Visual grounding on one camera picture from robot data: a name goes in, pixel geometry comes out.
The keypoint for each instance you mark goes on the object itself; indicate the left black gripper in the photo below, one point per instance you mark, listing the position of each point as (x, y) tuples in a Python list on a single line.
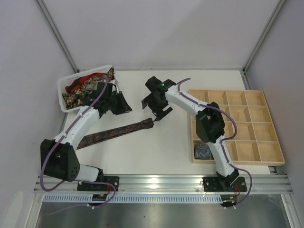
[(119, 102)]

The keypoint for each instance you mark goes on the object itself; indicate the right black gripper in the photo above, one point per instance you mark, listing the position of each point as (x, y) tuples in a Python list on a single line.
[(154, 107)]

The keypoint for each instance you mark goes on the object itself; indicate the dark paisley necktie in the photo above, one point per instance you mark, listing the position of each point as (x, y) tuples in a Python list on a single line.
[(99, 137)]

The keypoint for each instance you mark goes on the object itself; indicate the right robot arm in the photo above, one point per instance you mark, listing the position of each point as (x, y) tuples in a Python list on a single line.
[(209, 123)]

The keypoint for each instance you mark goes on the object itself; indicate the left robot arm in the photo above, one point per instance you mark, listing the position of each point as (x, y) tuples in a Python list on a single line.
[(58, 156)]

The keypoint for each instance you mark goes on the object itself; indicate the brown floral tie in basket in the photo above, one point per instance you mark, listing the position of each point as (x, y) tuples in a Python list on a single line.
[(76, 98)]

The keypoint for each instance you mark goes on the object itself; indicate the red patterned tie in basket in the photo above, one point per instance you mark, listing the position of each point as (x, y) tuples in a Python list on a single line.
[(79, 82)]

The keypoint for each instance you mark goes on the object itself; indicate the white plastic basket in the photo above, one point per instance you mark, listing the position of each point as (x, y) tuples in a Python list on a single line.
[(68, 81)]

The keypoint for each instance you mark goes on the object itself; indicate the rolled grey tie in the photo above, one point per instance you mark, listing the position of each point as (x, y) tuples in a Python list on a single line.
[(202, 151)]

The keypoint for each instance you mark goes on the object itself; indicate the wooden compartment tray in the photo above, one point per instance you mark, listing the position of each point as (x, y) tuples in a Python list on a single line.
[(256, 142)]

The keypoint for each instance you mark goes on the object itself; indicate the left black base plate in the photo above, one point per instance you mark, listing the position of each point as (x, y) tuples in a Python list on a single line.
[(114, 180)]

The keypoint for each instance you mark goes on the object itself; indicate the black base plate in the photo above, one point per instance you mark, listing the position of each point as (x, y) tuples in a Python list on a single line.
[(215, 184), (114, 180)]

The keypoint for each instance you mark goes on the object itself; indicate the aluminium rail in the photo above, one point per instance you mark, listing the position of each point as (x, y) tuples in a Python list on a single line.
[(166, 184)]

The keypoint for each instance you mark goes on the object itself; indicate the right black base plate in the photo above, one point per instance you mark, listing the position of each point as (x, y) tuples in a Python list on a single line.
[(215, 184)]

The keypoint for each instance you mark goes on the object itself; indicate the white slotted cable duct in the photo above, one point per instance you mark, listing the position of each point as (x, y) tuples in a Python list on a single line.
[(134, 198)]

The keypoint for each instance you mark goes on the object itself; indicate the left aluminium frame post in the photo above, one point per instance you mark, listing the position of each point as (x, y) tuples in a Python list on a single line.
[(56, 33)]

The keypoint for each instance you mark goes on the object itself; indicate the aluminium frame post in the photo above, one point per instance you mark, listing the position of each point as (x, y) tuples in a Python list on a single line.
[(56, 33), (270, 23)]

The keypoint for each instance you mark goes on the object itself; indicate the right aluminium frame post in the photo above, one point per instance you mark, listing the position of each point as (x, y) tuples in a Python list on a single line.
[(270, 23)]

